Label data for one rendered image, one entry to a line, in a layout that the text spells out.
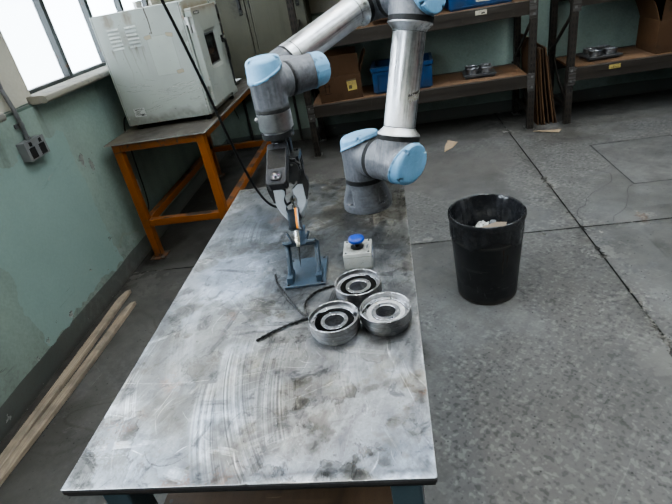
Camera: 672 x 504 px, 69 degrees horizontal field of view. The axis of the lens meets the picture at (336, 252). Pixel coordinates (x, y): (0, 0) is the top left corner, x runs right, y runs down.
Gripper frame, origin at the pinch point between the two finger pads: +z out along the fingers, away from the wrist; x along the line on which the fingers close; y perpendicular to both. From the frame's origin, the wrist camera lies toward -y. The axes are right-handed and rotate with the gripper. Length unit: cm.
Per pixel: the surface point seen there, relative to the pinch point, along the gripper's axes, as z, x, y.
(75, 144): 12, 140, 153
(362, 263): 14.5, -14.2, -1.7
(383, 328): 13.5, -17.9, -28.5
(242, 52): 3, 84, 361
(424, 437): 16, -23, -53
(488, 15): 2, -121, 316
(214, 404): 16.2, 14.2, -41.4
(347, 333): 13.5, -10.8, -28.9
